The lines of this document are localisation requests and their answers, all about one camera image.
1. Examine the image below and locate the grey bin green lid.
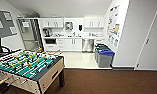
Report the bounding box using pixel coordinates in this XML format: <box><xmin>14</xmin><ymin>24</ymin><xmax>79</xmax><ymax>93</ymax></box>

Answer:
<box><xmin>94</xmin><ymin>45</ymin><xmax>110</xmax><ymax>61</ymax></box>

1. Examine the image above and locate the white sink base cabinet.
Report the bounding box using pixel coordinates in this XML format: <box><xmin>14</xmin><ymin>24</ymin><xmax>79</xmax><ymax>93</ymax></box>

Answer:
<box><xmin>63</xmin><ymin>38</ymin><xmax>83</xmax><ymax>52</ymax></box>

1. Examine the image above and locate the black coffee machine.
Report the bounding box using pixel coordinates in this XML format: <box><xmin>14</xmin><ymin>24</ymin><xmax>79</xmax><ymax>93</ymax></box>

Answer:
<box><xmin>43</xmin><ymin>28</ymin><xmax>52</xmax><ymax>38</ymax></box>

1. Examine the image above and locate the small blue white notice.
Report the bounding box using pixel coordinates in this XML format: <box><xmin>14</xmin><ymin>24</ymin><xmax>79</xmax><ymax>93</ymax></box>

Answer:
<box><xmin>108</xmin><ymin>34</ymin><xmax>114</xmax><ymax>44</ymax></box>

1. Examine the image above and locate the white drawer stack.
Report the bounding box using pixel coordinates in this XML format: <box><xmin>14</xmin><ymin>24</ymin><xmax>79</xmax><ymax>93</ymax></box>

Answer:
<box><xmin>56</xmin><ymin>38</ymin><xmax>65</xmax><ymax>52</ymax></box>
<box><xmin>93</xmin><ymin>38</ymin><xmax>105</xmax><ymax>47</ymax></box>

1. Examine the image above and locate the stainless steel dishwasher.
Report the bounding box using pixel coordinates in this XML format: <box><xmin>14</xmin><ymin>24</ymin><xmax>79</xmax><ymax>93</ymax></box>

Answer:
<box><xmin>82</xmin><ymin>38</ymin><xmax>95</xmax><ymax>53</ymax></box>

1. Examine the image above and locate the grey bin blue lid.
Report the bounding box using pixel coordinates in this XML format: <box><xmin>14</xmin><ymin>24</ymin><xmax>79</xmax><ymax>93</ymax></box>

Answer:
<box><xmin>97</xmin><ymin>49</ymin><xmax>116</xmax><ymax>69</ymax></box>

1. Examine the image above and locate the metal door handle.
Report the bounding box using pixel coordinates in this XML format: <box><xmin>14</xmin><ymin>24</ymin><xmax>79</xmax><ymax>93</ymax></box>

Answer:
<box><xmin>145</xmin><ymin>38</ymin><xmax>150</xmax><ymax>45</ymax></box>

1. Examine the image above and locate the large colourful wall poster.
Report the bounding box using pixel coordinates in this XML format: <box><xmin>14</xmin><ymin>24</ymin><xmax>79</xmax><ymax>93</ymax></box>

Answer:
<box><xmin>106</xmin><ymin>4</ymin><xmax>121</xmax><ymax>36</ymax></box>

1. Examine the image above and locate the white door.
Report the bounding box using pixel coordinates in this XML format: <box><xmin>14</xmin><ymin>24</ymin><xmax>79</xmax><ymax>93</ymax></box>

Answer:
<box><xmin>133</xmin><ymin>3</ymin><xmax>157</xmax><ymax>72</ymax></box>

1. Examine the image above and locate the stainless steel refrigerator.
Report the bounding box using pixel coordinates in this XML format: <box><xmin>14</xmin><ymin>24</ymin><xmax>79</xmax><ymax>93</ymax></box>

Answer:
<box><xmin>17</xmin><ymin>18</ymin><xmax>44</xmax><ymax>52</ymax></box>

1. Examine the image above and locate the black built-in microwave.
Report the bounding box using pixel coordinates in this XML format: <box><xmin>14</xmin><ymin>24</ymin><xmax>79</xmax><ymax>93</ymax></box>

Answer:
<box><xmin>44</xmin><ymin>38</ymin><xmax>57</xmax><ymax>45</ymax></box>

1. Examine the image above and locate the foosball table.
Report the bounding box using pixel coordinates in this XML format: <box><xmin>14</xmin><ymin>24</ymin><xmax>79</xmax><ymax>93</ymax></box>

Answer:
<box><xmin>0</xmin><ymin>49</ymin><xmax>66</xmax><ymax>94</ymax></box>

